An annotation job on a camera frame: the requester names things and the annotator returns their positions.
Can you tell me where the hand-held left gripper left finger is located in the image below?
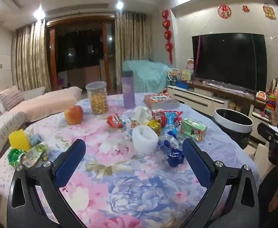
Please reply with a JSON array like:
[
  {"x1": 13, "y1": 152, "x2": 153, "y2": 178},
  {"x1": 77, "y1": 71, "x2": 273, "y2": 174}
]
[{"x1": 7, "y1": 138, "x2": 87, "y2": 228}]

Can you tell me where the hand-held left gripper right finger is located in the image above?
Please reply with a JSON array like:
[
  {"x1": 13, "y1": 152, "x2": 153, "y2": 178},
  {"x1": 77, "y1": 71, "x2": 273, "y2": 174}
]
[{"x1": 182, "y1": 138, "x2": 260, "y2": 228}]

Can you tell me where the orange snack wrapper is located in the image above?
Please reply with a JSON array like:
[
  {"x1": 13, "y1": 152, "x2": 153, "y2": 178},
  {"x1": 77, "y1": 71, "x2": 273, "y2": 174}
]
[{"x1": 106, "y1": 113, "x2": 125, "y2": 129}]

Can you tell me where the red snack wrapper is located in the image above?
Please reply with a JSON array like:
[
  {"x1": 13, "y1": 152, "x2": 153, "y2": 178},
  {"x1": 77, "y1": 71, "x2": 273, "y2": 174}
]
[{"x1": 151, "y1": 109, "x2": 183, "y2": 126}]

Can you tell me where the cream wooden stool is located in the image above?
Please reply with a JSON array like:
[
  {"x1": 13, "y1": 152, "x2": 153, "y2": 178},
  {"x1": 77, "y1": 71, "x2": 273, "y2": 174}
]
[{"x1": 244, "y1": 142, "x2": 270, "y2": 171}]

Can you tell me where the blue foil wrapper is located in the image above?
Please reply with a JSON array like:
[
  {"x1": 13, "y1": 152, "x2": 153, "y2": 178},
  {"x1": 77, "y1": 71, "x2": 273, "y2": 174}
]
[{"x1": 166, "y1": 147, "x2": 185, "y2": 167}]

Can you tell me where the green juice carton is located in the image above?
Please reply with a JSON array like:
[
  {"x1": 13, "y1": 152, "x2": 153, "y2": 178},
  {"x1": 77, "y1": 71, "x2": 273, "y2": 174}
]
[{"x1": 179, "y1": 117, "x2": 208, "y2": 141}]

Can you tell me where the clear plastic wrapper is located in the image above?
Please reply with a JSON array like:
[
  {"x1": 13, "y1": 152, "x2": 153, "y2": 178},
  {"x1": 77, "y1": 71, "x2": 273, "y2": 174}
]
[{"x1": 158, "y1": 133, "x2": 181, "y2": 150}]

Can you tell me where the light blue candy wrapper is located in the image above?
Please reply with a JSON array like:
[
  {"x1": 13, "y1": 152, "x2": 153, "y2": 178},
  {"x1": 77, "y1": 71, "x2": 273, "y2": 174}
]
[{"x1": 25, "y1": 128, "x2": 43, "y2": 145}]

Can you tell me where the person's dark printed clothing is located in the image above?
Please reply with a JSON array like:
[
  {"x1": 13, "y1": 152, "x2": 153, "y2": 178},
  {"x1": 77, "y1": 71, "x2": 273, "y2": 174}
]
[{"x1": 258, "y1": 165, "x2": 278, "y2": 228}]

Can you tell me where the blue white snack wrapper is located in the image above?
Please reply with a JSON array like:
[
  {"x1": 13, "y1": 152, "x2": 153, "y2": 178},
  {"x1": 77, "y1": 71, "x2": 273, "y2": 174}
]
[{"x1": 161, "y1": 113, "x2": 181, "y2": 136}]

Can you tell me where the red apple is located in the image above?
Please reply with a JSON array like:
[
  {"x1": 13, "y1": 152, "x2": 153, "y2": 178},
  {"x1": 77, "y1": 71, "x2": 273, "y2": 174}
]
[{"x1": 65, "y1": 105, "x2": 84, "y2": 125}]

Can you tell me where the yellow plastic block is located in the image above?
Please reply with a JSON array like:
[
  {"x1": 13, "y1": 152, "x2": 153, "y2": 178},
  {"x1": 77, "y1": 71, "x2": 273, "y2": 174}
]
[{"x1": 8, "y1": 128, "x2": 31, "y2": 152}]

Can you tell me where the green foil wrapper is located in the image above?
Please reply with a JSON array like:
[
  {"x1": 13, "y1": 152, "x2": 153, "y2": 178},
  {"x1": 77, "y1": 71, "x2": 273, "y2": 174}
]
[{"x1": 7, "y1": 148, "x2": 25, "y2": 167}]

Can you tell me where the gold candy wrapper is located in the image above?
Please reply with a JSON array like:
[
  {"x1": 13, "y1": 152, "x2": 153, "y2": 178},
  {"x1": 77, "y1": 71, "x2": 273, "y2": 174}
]
[{"x1": 145, "y1": 120, "x2": 162, "y2": 133}]

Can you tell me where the floral tablecloth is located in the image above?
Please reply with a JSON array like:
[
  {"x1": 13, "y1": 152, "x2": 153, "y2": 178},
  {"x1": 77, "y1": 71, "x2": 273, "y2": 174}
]
[{"x1": 0, "y1": 93, "x2": 260, "y2": 228}]

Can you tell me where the pink sofa cushion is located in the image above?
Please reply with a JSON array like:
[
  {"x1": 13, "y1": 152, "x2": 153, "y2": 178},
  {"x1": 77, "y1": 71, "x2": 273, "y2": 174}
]
[{"x1": 7, "y1": 87, "x2": 82, "y2": 123}]

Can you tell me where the clear popcorn jar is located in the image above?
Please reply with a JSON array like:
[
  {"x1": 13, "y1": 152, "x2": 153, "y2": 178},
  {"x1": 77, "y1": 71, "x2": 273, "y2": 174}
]
[{"x1": 85, "y1": 81, "x2": 109, "y2": 115}]

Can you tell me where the white crumpled tissue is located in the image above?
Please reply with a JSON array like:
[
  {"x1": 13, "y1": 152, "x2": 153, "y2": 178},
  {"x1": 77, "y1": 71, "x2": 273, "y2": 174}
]
[{"x1": 129, "y1": 106, "x2": 154, "y2": 124}]

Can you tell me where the white dotted sofa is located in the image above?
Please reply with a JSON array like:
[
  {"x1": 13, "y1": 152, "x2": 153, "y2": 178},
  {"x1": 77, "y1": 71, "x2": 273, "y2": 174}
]
[{"x1": 0, "y1": 85, "x2": 82, "y2": 171}]

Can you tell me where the black television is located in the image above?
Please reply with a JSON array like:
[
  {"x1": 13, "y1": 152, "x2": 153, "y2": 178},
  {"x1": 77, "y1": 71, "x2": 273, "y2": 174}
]
[{"x1": 191, "y1": 33, "x2": 268, "y2": 93}]

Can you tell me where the pink striped pillow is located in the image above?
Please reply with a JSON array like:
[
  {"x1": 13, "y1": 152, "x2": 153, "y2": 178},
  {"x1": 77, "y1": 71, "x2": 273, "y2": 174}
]
[{"x1": 0, "y1": 89, "x2": 24, "y2": 112}]

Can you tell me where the colourful house toy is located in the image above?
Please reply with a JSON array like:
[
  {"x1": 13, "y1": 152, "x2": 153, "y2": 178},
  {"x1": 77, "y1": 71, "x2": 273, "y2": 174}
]
[{"x1": 181, "y1": 69, "x2": 194, "y2": 81}]

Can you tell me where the ferris wheel toy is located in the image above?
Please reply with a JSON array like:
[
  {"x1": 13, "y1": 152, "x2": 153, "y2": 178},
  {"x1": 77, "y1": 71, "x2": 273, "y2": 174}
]
[{"x1": 167, "y1": 68, "x2": 181, "y2": 86}]

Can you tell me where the purple water bottle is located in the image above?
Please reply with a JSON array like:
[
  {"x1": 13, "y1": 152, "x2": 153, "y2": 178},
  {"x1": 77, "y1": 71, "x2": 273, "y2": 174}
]
[{"x1": 121, "y1": 70, "x2": 136, "y2": 109}]

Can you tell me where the teal furniture cover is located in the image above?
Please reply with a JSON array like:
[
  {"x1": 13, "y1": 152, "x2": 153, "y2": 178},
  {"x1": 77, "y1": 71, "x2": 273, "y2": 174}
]
[{"x1": 122, "y1": 60, "x2": 171, "y2": 93}]

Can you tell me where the pink toy wand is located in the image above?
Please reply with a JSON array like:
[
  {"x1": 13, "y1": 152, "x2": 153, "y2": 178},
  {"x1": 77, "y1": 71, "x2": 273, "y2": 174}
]
[{"x1": 193, "y1": 35, "x2": 202, "y2": 81}]

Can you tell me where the gold curtain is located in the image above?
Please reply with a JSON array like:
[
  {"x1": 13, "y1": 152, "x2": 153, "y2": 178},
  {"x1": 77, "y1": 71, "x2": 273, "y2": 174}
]
[
  {"x1": 11, "y1": 19, "x2": 52, "y2": 92},
  {"x1": 115, "y1": 11, "x2": 152, "y2": 94}
]

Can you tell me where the wooden glass sliding door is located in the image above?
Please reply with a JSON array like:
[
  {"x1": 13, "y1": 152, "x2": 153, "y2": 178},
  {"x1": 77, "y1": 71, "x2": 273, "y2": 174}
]
[{"x1": 46, "y1": 17, "x2": 117, "y2": 88}]

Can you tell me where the red hanging knot ornament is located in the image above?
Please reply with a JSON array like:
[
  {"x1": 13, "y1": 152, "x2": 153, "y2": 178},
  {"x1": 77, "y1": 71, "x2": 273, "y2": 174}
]
[{"x1": 161, "y1": 9, "x2": 175, "y2": 64}]

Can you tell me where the ceiling air vent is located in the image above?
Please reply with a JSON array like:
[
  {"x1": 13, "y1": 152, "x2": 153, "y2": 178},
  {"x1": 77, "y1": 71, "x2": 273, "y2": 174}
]
[{"x1": 45, "y1": 3, "x2": 109, "y2": 15}]

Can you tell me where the rainbow ring stacker toy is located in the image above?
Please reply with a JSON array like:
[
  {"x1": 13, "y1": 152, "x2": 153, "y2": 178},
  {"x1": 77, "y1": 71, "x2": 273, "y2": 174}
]
[{"x1": 265, "y1": 95, "x2": 276, "y2": 119}]

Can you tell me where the figure wall sticker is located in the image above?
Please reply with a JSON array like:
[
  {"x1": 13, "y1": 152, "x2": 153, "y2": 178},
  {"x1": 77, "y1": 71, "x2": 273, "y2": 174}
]
[{"x1": 263, "y1": 3, "x2": 276, "y2": 20}]

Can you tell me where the round red wall sticker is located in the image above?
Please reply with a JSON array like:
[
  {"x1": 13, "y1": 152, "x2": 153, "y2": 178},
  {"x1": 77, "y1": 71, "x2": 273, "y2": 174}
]
[{"x1": 217, "y1": 4, "x2": 232, "y2": 18}]

